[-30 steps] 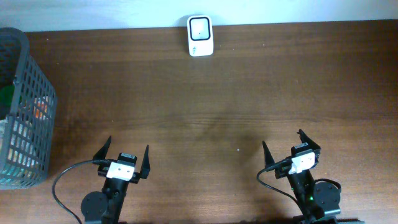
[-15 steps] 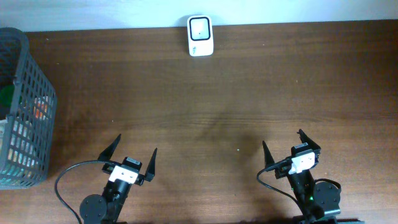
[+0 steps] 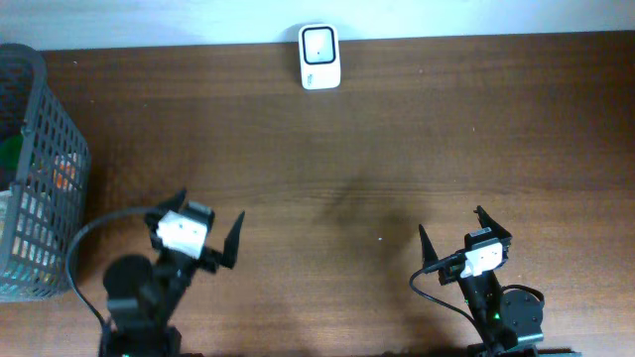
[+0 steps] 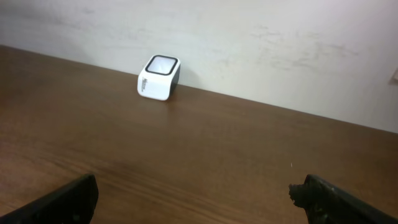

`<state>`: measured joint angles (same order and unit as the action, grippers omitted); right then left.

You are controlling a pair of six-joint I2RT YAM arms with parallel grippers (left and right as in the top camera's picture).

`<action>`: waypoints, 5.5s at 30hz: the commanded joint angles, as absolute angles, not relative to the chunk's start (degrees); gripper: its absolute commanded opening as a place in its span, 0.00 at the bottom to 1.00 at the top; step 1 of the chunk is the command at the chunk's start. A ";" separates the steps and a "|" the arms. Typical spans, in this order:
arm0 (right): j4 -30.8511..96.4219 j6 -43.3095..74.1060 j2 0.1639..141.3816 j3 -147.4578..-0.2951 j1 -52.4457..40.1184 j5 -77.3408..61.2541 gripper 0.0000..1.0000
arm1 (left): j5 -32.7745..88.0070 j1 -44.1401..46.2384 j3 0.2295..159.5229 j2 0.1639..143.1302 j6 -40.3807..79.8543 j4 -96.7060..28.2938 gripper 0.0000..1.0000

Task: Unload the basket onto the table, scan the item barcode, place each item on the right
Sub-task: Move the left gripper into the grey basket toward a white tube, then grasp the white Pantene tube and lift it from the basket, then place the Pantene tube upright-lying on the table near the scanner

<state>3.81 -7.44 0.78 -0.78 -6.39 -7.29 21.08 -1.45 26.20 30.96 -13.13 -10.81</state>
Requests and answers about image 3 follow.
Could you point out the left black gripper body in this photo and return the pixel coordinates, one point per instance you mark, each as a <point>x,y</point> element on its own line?
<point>210,258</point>

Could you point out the grey plastic mesh basket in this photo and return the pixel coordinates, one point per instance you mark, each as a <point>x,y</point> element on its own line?
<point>45,164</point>

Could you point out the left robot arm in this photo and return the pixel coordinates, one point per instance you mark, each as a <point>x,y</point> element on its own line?
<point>143,295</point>

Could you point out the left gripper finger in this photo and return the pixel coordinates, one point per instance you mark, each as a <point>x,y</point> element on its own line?
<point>231,244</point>
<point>175,202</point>

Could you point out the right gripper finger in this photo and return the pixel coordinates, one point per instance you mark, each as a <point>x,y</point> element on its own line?
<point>429,255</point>
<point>486,221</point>

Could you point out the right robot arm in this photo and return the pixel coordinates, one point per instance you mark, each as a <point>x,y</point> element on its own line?
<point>508,319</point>

